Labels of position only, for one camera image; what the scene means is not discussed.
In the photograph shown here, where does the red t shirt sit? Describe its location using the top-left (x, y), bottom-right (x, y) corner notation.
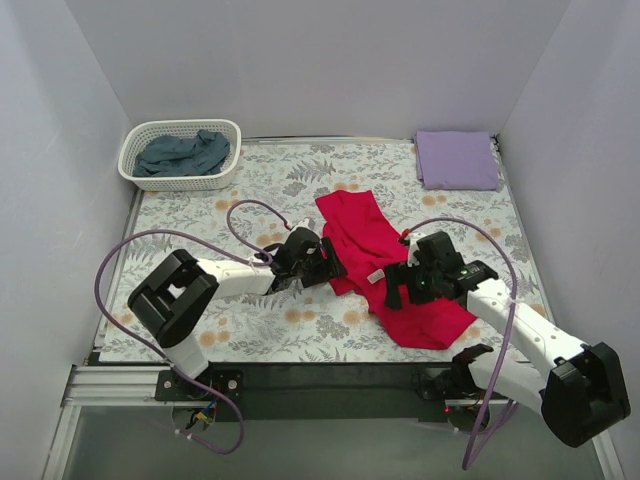
top-left (316, 190), bottom-right (476, 350)

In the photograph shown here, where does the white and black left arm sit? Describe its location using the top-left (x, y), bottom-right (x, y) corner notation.
top-left (128, 226), bottom-right (347, 379)

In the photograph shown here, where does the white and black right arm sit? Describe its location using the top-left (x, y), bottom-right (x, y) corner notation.
top-left (384, 231), bottom-right (631, 447)

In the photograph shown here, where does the floral patterned table cloth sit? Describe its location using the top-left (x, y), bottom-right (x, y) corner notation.
top-left (96, 142), bottom-right (547, 363)

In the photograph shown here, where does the folded purple t shirt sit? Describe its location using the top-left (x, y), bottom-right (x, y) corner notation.
top-left (414, 131), bottom-right (499, 191)

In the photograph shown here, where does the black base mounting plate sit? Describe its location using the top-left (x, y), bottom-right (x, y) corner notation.
top-left (154, 362), bottom-right (511, 424)

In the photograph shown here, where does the crumpled grey-blue t shirt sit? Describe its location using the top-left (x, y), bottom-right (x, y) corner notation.
top-left (132, 129), bottom-right (231, 178)

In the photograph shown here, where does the white perforated plastic basket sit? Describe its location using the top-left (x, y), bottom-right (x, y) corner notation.
top-left (118, 119), bottom-right (242, 192)

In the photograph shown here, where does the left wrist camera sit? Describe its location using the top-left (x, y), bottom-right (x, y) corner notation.
top-left (287, 225), bottom-right (319, 246)

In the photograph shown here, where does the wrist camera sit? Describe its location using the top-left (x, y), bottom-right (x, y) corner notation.
top-left (399, 229), bottom-right (425, 267)
top-left (287, 225), bottom-right (319, 246)

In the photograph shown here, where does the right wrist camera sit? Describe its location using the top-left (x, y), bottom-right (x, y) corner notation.
top-left (399, 229), bottom-right (425, 267)

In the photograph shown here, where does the aluminium frame rail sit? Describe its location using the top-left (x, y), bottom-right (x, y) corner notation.
top-left (62, 365), bottom-right (169, 407)

